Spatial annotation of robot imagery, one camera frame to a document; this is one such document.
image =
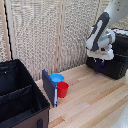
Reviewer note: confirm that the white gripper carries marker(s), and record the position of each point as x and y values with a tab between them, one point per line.
101	54

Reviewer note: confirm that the black air fryer drawer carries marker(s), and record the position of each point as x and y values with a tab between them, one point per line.
108	68

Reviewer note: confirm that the blue plastic bowl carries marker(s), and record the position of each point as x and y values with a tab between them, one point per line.
56	78

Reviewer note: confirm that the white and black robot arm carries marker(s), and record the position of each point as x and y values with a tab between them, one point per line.
100	30

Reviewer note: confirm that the black air fryer housing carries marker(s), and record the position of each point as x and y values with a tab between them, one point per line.
118	60

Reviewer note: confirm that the red plastic cup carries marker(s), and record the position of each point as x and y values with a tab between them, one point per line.
62	89

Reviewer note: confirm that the dark blue flat board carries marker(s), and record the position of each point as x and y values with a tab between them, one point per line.
49	87

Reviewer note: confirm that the beige woven screen backdrop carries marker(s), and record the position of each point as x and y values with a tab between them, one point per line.
33	33

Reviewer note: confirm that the black fabric storage box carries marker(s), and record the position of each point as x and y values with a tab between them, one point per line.
18	96

